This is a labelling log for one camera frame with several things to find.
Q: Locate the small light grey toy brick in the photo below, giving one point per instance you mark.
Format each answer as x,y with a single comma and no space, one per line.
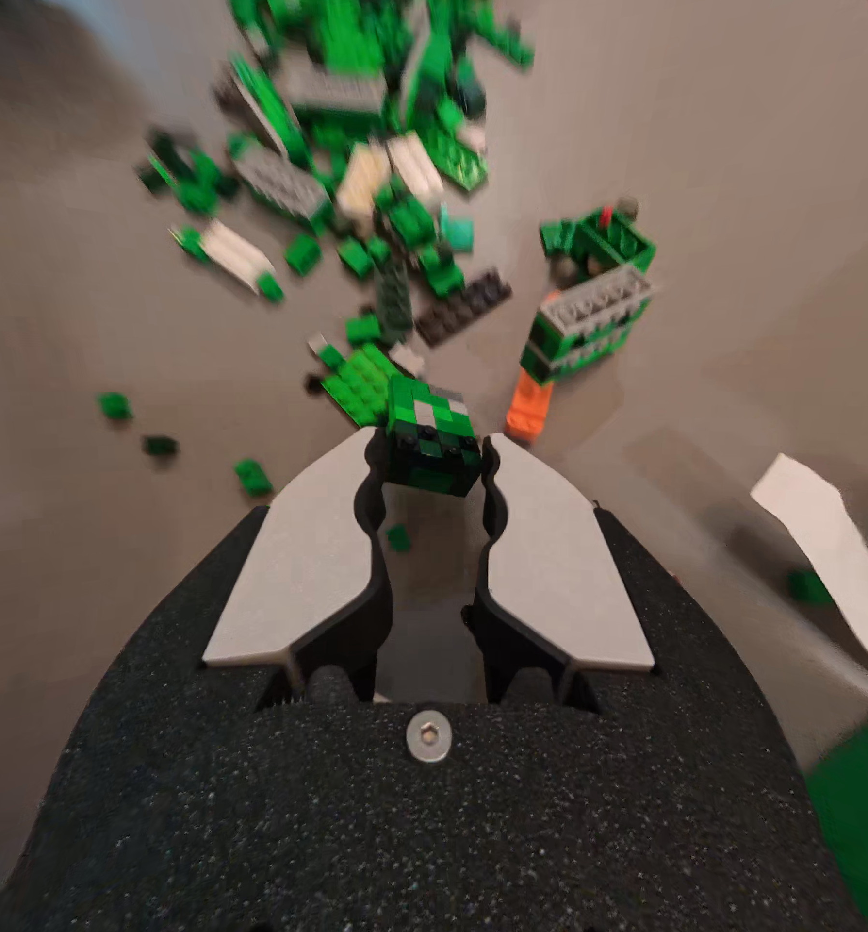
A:
318,343
407,359

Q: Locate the green checkered toy brick cube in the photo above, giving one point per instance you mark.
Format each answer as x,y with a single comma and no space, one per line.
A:
430,437

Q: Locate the green and grey brick assembly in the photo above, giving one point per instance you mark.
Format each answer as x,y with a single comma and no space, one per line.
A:
586,320

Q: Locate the tan toy brick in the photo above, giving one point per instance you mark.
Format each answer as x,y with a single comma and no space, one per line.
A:
361,182

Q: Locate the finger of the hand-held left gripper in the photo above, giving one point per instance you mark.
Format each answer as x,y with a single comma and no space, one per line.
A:
827,531

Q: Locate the pile of green toy bricks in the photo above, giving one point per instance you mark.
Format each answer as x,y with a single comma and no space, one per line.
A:
346,65

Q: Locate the dark green long brick plate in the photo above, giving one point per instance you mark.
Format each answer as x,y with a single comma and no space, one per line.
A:
394,302

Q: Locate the large grey toy brick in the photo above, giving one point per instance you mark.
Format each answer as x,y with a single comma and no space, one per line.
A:
281,182

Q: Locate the white toy brick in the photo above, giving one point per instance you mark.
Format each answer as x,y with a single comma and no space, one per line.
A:
413,167
234,251

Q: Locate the tiny black toy brick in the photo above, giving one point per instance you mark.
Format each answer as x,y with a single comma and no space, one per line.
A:
314,383

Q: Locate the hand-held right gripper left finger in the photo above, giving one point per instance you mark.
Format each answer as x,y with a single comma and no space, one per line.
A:
303,582

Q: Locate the black toy brick plate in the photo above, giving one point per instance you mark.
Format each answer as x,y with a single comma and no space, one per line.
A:
463,309

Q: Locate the bright green square brick plate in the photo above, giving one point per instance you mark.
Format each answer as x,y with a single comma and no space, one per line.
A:
357,382

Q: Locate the orange brick separator tool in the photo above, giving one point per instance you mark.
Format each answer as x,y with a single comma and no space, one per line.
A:
530,408

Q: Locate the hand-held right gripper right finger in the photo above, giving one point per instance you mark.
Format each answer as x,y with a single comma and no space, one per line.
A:
557,582

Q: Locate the large green baseplate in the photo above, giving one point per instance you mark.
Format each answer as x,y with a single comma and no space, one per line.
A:
863,815

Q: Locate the small green toy brick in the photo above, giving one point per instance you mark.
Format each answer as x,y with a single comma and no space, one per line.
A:
398,538
115,406
808,587
160,445
253,478

